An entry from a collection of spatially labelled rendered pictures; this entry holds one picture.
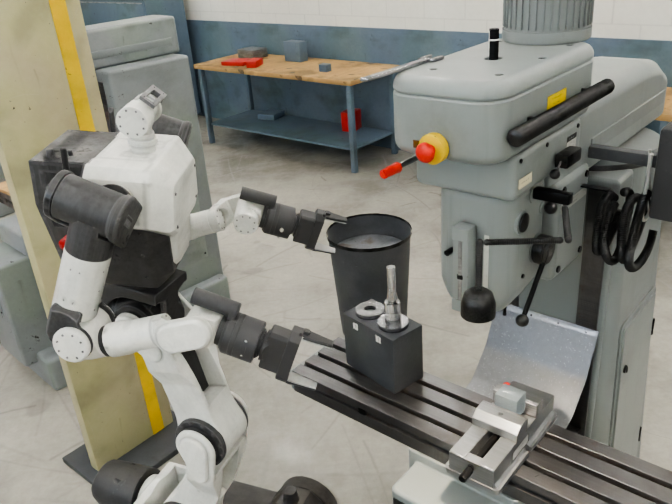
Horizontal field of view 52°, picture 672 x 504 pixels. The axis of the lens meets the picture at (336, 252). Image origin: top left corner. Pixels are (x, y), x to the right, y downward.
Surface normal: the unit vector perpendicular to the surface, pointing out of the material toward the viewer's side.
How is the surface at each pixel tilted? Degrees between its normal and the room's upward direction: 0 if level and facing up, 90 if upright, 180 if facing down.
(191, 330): 86
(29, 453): 0
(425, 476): 0
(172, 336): 86
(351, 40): 90
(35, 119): 90
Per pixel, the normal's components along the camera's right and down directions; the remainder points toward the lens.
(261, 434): -0.07, -0.90
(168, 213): 0.66, 0.32
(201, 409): -0.38, 0.43
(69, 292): -0.13, 0.37
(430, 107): -0.64, 0.37
